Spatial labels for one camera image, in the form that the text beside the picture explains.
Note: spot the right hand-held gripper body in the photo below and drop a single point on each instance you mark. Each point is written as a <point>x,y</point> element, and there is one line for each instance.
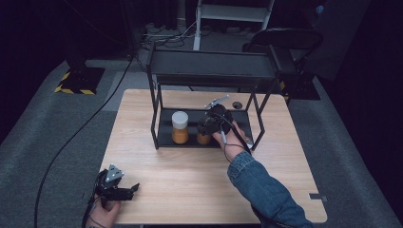
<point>218,117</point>

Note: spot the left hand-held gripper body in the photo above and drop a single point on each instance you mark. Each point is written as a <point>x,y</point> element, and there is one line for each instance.
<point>109,186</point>

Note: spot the white-lidded amber jar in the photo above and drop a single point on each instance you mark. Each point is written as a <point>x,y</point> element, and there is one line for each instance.
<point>180,128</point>

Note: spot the black two-tier metal rack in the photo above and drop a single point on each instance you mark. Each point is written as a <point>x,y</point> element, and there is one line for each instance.
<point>202,66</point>

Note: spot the person's right hand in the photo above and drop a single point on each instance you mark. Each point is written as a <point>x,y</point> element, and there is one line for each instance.
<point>233,142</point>

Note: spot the person's left hand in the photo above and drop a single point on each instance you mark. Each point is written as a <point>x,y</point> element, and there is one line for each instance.
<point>104,213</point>

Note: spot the black table grommet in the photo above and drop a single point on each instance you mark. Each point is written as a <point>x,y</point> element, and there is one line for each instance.
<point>237,105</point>

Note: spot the black stand base hazard tape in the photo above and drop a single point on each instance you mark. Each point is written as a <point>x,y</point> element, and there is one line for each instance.
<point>301,88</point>
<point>80,79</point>

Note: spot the black chair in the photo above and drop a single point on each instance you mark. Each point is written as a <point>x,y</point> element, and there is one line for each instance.
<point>285,38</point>

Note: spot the white metal frame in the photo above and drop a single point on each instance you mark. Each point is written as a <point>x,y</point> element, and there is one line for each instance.
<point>233,12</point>

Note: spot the grey table edge bracket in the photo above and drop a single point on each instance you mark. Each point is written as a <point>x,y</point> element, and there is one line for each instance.
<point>317,197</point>

